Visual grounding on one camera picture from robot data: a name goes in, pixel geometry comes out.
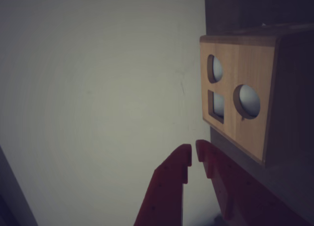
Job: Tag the wooden shape sorter box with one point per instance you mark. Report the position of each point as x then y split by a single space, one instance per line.
250 69

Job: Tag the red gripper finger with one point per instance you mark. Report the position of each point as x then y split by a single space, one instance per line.
166 186
235 186

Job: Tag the large white board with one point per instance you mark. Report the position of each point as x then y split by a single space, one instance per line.
98 88

